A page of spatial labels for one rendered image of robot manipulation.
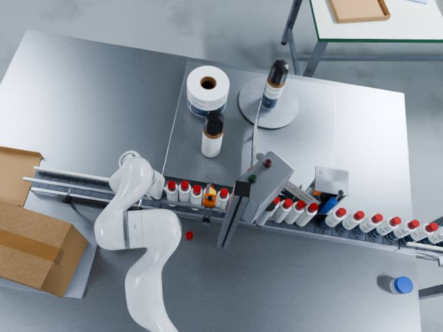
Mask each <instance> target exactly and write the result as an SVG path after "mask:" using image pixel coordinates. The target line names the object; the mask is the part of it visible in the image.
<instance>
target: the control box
mask: <svg viewBox="0 0 443 332"><path fill-rule="evenodd" d="M266 159H270V160H271V161H272V166H271V167H270V168H269V169H267V168H265V167H264V166H263V162H264V161H265V160H266ZM294 171H295V170H294V168H292V166H290V165H289V164H288V163H286V162H285V161H284V160H283V159H282V158H281V157H280V156H278V155H277V154H276V153H275V152H273V151H271V152H270V151H268V152H267V153H266V154H265V155H264V156H263V157H262V158H261V159H260V160H259V161H258V162H257V163H256V164H255V165H254V166H253V167H252V168H251V169H250V170H249V171H248V172H247V173H246V174H245V175H244V176H243V177H242V178H241V179H240V180H239V181H242V182H249V181H248V177H249V176H250V175H251V174H254V175H256V178H257V180H256V182H255V183H254V184H251V191H250V197H249V200H248V202H247V204H246V206H245V208H244V211H243V213H242V216H241V218H242V219H244V220H245V221H246V222H247V223H248V224H249V225H250V224H251V223H252V222H253V221H254V220H255V219H256V218H257V217H258V216H259V215H260V214H261V213H262V212H263V211H264V210H265V209H266V208H267V207H268V206H269V205H270V204H271V203H272V201H273V200H274V199H275V198H276V197H277V196H278V195H279V194H280V193H281V192H282V190H283V188H284V187H285V185H286V184H287V182H288V180H289V179H290V177H291V176H292V174H293V172H294Z"/></svg>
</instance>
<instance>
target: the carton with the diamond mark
mask: <svg viewBox="0 0 443 332"><path fill-rule="evenodd" d="M87 243H88V241H87V239H86V238H85V237H84V236H83V235H82V234H81V233H80V232H79V231H78V230H77V228H76V227H75V226H74V225H73V224H72V223H69V222H66V221H63V220H60V219H56V218H54V217H50V216H48V215H44V214H41V213H38V212H35V211H32V210H29V209H25V208H23V207H19V206H16V205H13V204H9V203H7V202H3V201H1V200H0V277H1V278H4V279H7V280H10V281H13V282H16V283H19V284H21V285H26V286H28V287H32V288H34V289H38V290H40V291H44V292H47V293H49V294H53V295H55V296H59V297H61V298H62V297H63V296H64V294H65V292H66V290H67V287H68V285H69V283H70V281H71V279H72V277H73V274H74V272H75V270H76V267H77V265H78V263H79V261H80V259H81V257H82V255H83V252H84V250H85V248H86V245H87Z"/></svg>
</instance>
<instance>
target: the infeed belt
mask: <svg viewBox="0 0 443 332"><path fill-rule="evenodd" d="M34 179H40V180H48V181H52V182H60V183H64V184H72V185H77V186H84V187H88V188H96V189H101V190H108V191H113V190H112V189H111V187H110V185H109V182H106V181H101V180H93V179H86V178H81V177H74V176H69V175H61V174H57V173H49V172H45V171H37V170H36V173H35V175H34ZM31 187H34V188H42V189H46V190H54V191H59V192H66V193H68V191H69V188H66V187H62V186H54V185H50V184H42V183H37V182H32V184H31ZM71 194H78V195H83V196H91V197H95V198H103V199H107V200H112V199H113V198H114V197H115V195H111V194H102V193H98V192H91V191H86V190H79V189H74V188H72V190H71ZM142 205H144V206H152V207H156V208H164V209H172V210H176V211H184V212H188V213H196V214H201V215H203V214H204V210H203V209H200V210H198V211H194V210H192V209H191V208H190V207H183V206H175V207H171V206H169V205H168V204H163V203H159V202H151V201H147V200H143V201H142ZM211 216H212V217H220V218H224V217H225V213H221V214H219V213H216V212H215V211H212V214H211ZM322 220H324V219H321V218H316V217H313V218H312V219H311V220H310V221H309V222H308V223H307V224H306V225H305V226H304V227H299V226H297V225H296V223H295V222H294V223H293V224H291V225H288V224H287V223H285V221H284V220H283V221H282V222H281V223H275V222H274V221H269V220H267V221H266V222H265V225H269V226H273V227H281V228H286V229H293V230H298V231H305V232H310V233H318V234H322V235H330V236H338V237H342V238H350V239H354V240H362V241H367V242H374V243H379V244H386V245H390V246H399V239H398V240H396V241H395V242H391V241H389V240H388V239H387V238H386V235H384V236H382V237H380V238H378V239H374V238H372V237H371V236H370V231H369V232H368V233H366V234H364V235H363V236H357V235H355V233H354V232H353V228H352V229H351V230H350V231H348V232H346V233H345V234H342V233H340V232H339V231H338V230H337V225H338V224H337V225H336V226H334V227H333V228H331V229H330V230H329V231H324V230H323V229H322V228H321V226H320V223H321V221H322Z"/></svg>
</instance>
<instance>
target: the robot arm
mask: <svg viewBox="0 0 443 332"><path fill-rule="evenodd" d="M119 168H120V169H119V170H118V171H116V172H115V173H114V174H113V175H112V176H111V178H110V179H109V185H110V187H111V189H112V190H113V191H114V192H115V193H116V195H115V197H114V198H113V199H112V201H111V202H110V203H109V204H108V205H107V207H106V208H105V209H104V210H103V211H102V212H101V213H100V215H99V216H98V218H97V219H96V222H95V224H94V230H93V234H94V240H95V241H96V243H97V244H98V245H99V246H100V247H102V248H104V249H106V250H124V249H131V248H147V251H146V253H145V254H144V255H143V256H142V257H141V258H140V259H139V260H138V261H137V262H136V263H135V264H134V265H133V266H132V267H131V268H130V269H129V271H128V273H127V276H126V279H125V293H126V300H127V307H128V310H129V313H130V315H131V317H132V318H133V319H134V320H135V322H137V324H139V325H141V326H142V327H144V328H146V329H147V330H149V331H151V332H178V330H177V329H176V328H175V326H174V325H173V324H172V322H171V321H170V319H169V317H168V315H167V313H166V310H165V307H164V303H163V294H162V269H163V266H164V264H165V263H166V261H167V260H168V258H169V257H170V255H172V253H173V252H174V251H175V249H176V248H177V246H178V244H179V242H180V239H181V235H182V228H181V222H180V220H179V218H178V217H177V215H176V214H175V213H173V212H172V211H170V210H168V209H145V210H136V211H127V210H128V209H129V208H130V207H131V206H132V205H133V204H135V203H136V202H137V201H139V199H141V198H142V197H143V196H144V195H147V197H149V198H150V199H153V201H154V202H157V201H158V200H159V199H160V198H164V197H167V196H166V191H165V190H164V188H163V187H164V183H165V178H164V177H163V176H162V175H161V174H160V173H159V172H157V171H155V170H153V168H152V167H151V165H150V164H149V162H148V161H147V160H146V159H144V158H142V157H141V156H140V155H139V154H138V153H137V152H135V151H128V152H125V153H124V154H123V155H122V156H121V157H120V159H119Z"/></svg>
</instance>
